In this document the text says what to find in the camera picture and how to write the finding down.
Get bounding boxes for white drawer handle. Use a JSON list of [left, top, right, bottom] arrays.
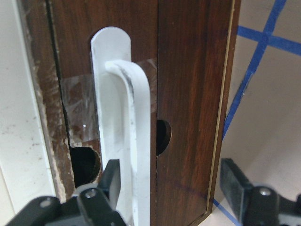
[[91, 26, 151, 226]]

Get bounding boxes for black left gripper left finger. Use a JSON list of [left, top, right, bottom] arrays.
[[97, 159, 121, 210]]

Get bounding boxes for white plastic cabinet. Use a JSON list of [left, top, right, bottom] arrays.
[[0, 0, 55, 225]]

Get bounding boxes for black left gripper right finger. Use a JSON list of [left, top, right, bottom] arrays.
[[220, 158, 253, 223]]

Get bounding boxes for dark wooden drawer box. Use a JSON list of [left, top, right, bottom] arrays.
[[17, 0, 241, 226]]

